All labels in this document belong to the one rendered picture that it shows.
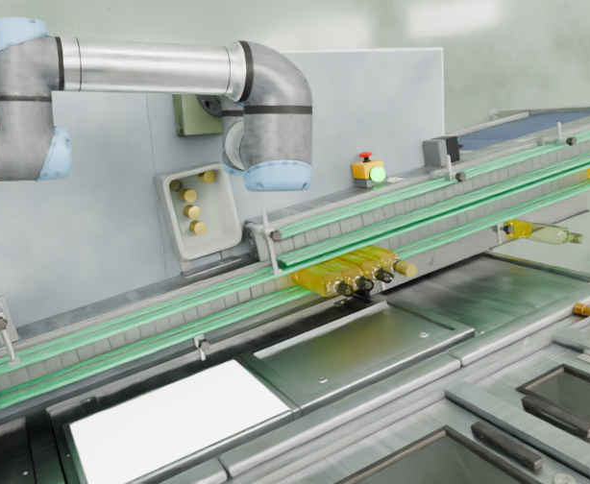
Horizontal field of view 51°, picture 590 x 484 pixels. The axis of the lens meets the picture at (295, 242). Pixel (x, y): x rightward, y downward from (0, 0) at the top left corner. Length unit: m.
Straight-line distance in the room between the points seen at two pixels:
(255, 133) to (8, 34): 0.38
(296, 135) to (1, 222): 0.85
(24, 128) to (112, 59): 0.16
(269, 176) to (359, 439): 0.55
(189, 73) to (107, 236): 0.77
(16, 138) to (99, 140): 0.71
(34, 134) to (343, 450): 0.77
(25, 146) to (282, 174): 0.38
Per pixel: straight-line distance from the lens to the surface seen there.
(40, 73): 0.93
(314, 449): 1.21
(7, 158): 0.92
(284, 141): 1.00
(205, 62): 0.97
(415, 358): 1.41
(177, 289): 1.58
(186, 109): 1.60
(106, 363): 1.51
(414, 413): 1.29
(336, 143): 1.86
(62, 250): 1.63
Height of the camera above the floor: 2.35
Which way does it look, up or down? 61 degrees down
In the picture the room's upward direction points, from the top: 109 degrees clockwise
